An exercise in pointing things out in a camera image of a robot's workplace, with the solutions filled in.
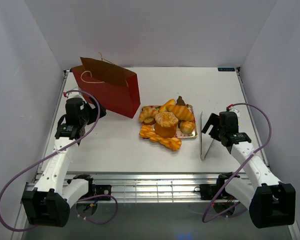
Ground large orange muffin bread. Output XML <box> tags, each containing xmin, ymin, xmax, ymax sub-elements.
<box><xmin>154</xmin><ymin>112</ymin><xmax>179</xmax><ymax>138</ymax></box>

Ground small oval bread roll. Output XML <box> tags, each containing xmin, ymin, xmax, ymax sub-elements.
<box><xmin>158</xmin><ymin>98</ymin><xmax>176</xmax><ymax>113</ymax></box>

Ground brown chocolate figure bread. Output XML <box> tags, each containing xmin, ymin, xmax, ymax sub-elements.
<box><xmin>176</xmin><ymin>96</ymin><xmax>186</xmax><ymax>106</ymax></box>

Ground toast slice bread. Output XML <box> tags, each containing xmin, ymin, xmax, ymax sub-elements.
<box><xmin>142</xmin><ymin>117</ymin><xmax>156</xmax><ymax>126</ymax></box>

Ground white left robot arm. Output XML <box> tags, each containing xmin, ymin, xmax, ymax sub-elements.
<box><xmin>21</xmin><ymin>90</ymin><xmax>106</xmax><ymax>227</ymax></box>

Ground croissant bread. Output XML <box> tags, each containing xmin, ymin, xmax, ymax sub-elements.
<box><xmin>138</xmin><ymin>107</ymin><xmax>159</xmax><ymax>123</ymax></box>

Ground striped long loaf bread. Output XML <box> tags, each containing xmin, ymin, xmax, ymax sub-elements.
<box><xmin>166</xmin><ymin>104</ymin><xmax>195</xmax><ymax>122</ymax></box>

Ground braided twisted bread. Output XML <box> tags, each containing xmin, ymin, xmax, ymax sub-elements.
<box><xmin>139</xmin><ymin>125</ymin><xmax>182</xmax><ymax>151</ymax></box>

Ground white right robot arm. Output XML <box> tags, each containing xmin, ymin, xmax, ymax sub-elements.
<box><xmin>201</xmin><ymin>104</ymin><xmax>296</xmax><ymax>229</ymax></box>

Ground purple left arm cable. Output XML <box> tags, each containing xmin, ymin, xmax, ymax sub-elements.
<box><xmin>0</xmin><ymin>89</ymin><xmax>119</xmax><ymax>232</ymax></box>

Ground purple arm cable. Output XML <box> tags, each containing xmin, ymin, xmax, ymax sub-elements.
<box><xmin>201</xmin><ymin>102</ymin><xmax>273</xmax><ymax>224</ymax></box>
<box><xmin>0</xmin><ymin>89</ymin><xmax>119</xmax><ymax>232</ymax></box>

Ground aluminium frame rail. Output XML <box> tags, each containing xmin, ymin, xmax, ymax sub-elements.
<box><xmin>24</xmin><ymin>172</ymin><xmax>291</xmax><ymax>205</ymax></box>

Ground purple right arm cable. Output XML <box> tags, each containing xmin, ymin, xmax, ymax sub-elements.
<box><xmin>201</xmin><ymin>102</ymin><xmax>273</xmax><ymax>224</ymax></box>

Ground round scored bun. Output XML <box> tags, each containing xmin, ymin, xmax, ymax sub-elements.
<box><xmin>179</xmin><ymin>120</ymin><xmax>195</xmax><ymax>134</ymax></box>

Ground red paper bag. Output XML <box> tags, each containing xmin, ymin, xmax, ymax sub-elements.
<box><xmin>71</xmin><ymin>57</ymin><xmax>141</xmax><ymax>119</ymax></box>

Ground floral serving tray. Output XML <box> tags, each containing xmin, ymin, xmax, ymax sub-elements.
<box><xmin>140</xmin><ymin>104</ymin><xmax>198</xmax><ymax>140</ymax></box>

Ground blue label sticker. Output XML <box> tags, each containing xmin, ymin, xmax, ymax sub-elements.
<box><xmin>217</xmin><ymin>67</ymin><xmax>236</xmax><ymax>72</ymax></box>

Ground metal serving tongs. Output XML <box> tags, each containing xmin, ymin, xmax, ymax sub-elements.
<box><xmin>199</xmin><ymin>112</ymin><xmax>214</xmax><ymax>161</ymax></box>

